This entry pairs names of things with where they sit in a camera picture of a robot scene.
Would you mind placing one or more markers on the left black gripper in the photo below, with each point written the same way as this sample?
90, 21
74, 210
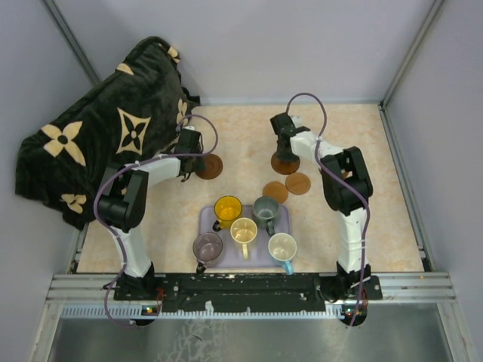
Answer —
198, 167

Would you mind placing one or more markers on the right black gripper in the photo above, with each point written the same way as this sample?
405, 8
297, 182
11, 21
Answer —
284, 157

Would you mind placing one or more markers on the dark brown coaster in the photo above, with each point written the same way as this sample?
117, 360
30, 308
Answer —
284, 167
213, 167

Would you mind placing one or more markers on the light brown coaster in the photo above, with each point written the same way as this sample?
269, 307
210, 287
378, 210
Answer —
298, 183
276, 190

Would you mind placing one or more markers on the yellow glass mug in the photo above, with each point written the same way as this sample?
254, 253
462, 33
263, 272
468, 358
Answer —
227, 210

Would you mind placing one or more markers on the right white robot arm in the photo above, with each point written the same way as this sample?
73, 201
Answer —
347, 188

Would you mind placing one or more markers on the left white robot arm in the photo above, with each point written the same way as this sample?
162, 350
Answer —
120, 203

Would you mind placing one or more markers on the black floral plush blanket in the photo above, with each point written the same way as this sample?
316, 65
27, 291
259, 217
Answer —
128, 117

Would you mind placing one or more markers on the grey ceramic mug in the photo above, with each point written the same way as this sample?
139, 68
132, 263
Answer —
266, 212

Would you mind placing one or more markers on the purple glass mug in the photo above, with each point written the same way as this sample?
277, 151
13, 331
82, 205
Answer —
208, 250

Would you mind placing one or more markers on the cream yellow mug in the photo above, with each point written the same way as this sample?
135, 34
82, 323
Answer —
244, 232

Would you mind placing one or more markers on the white mug blue handle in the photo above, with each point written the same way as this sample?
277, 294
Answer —
282, 248

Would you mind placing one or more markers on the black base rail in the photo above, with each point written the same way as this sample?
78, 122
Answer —
256, 293

